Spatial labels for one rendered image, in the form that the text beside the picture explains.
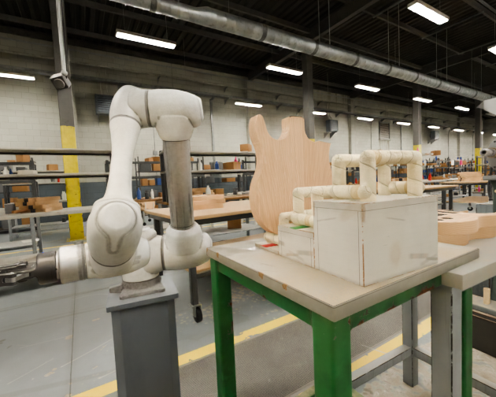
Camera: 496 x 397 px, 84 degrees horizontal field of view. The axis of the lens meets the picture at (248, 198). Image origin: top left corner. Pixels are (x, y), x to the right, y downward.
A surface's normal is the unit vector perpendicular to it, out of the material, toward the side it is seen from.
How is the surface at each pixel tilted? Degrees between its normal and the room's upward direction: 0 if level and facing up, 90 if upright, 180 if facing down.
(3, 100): 90
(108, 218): 67
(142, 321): 90
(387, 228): 90
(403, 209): 90
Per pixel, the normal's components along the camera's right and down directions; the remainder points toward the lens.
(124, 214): 0.43, -0.36
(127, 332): 0.40, 0.04
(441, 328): -0.87, 0.07
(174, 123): 0.24, 0.44
